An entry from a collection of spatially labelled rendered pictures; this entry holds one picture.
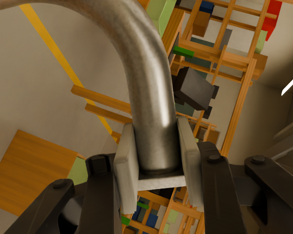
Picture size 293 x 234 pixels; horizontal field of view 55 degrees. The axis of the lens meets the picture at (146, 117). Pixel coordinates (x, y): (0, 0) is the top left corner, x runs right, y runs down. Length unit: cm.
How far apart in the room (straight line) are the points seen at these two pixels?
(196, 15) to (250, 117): 661
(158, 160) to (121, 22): 9
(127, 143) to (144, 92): 4
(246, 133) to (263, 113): 107
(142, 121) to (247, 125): 1114
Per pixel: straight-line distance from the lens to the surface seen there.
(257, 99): 1179
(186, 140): 15
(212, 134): 1090
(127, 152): 15
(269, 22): 570
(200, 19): 557
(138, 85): 18
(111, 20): 18
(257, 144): 1121
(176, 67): 871
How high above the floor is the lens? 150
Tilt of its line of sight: 10 degrees down
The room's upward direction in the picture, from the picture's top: 109 degrees clockwise
